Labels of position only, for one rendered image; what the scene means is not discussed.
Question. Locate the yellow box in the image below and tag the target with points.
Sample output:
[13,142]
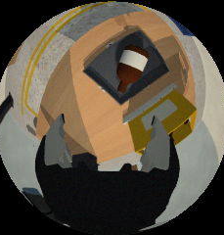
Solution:
[172,111]

